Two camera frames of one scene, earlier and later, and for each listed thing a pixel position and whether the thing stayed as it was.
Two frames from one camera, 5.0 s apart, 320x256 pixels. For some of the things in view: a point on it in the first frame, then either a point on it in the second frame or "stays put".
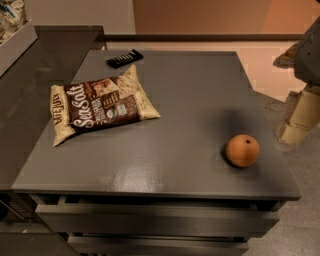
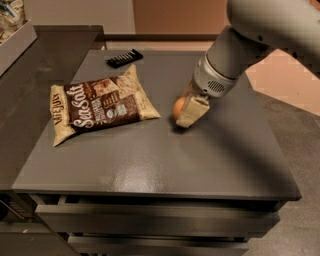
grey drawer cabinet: [163, 186] stays put
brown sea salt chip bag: [99, 103] stays put
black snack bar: [124, 59] stays put
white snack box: [16, 45] stays put
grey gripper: [309, 56] to [210, 79]
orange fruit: [242, 150] to [178, 105]
